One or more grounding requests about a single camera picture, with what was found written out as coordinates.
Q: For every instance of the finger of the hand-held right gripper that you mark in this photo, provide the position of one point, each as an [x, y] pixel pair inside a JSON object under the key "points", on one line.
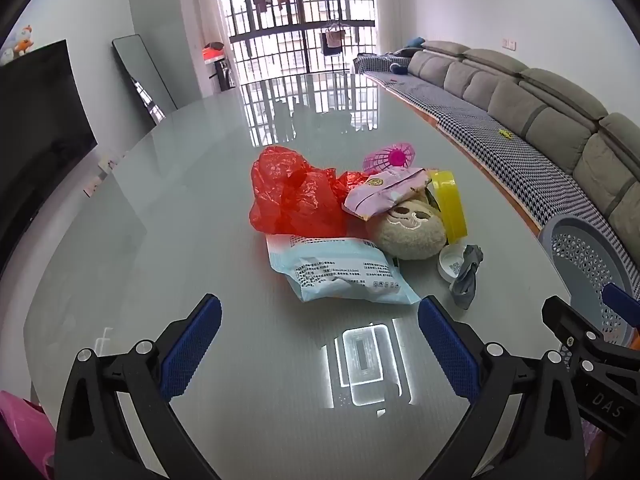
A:
{"points": [[562, 312], [620, 297]]}

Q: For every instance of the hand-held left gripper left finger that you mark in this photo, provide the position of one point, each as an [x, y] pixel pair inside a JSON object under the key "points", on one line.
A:
{"points": [[192, 345]]}

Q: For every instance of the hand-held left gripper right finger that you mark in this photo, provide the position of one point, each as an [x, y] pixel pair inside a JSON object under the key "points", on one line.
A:
{"points": [[447, 350]]}

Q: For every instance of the grey perforated laundry basket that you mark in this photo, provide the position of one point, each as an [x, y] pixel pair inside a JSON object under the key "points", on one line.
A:
{"points": [[585, 260]]}

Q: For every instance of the beige plush toy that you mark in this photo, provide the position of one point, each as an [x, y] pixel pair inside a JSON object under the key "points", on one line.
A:
{"points": [[405, 235]]}

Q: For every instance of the light blue wet wipe packet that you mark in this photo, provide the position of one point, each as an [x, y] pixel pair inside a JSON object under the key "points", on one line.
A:
{"points": [[340, 270]]}

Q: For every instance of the red plastic bag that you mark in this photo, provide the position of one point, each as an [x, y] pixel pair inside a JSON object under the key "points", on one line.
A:
{"points": [[290, 195]]}

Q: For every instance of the grey cloth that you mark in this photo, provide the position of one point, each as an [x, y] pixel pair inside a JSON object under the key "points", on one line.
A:
{"points": [[467, 280]]}

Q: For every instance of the small white round container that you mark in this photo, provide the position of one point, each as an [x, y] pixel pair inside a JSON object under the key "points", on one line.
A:
{"points": [[452, 262]]}

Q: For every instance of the pink snack packet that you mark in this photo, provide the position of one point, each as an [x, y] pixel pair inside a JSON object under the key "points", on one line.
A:
{"points": [[385, 190]]}

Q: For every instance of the pink plastic bag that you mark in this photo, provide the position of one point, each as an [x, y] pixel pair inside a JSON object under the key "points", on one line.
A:
{"points": [[25, 425]]}

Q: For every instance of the small yellow toy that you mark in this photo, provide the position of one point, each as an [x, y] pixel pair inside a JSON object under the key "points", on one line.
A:
{"points": [[506, 134]]}

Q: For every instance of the white papers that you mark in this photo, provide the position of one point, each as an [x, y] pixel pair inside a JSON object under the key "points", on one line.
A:
{"points": [[100, 172]]}

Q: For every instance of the pink plastic mesh fan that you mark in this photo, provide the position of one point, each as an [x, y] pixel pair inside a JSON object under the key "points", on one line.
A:
{"points": [[385, 157]]}

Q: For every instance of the grey sofa with houndstooth cover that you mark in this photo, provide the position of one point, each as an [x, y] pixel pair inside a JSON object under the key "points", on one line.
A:
{"points": [[475, 115]]}

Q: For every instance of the black television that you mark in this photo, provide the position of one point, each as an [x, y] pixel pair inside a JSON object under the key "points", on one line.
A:
{"points": [[40, 125]]}

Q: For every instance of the leaning floor mirror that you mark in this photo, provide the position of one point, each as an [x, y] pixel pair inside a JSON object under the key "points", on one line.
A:
{"points": [[145, 75]]}

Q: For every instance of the dark blue cloth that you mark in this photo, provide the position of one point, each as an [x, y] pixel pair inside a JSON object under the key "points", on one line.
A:
{"points": [[397, 68]]}

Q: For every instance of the blue pillow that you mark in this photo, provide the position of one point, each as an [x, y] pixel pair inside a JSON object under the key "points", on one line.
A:
{"points": [[414, 42]]}

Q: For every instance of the black window grille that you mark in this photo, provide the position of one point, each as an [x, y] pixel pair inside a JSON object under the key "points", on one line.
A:
{"points": [[265, 45]]}

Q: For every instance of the orange and white plush toy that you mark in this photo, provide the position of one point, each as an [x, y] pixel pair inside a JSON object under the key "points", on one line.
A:
{"points": [[24, 40]]}

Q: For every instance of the white wall switch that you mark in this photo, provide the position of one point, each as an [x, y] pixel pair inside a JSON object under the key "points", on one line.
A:
{"points": [[510, 44]]}

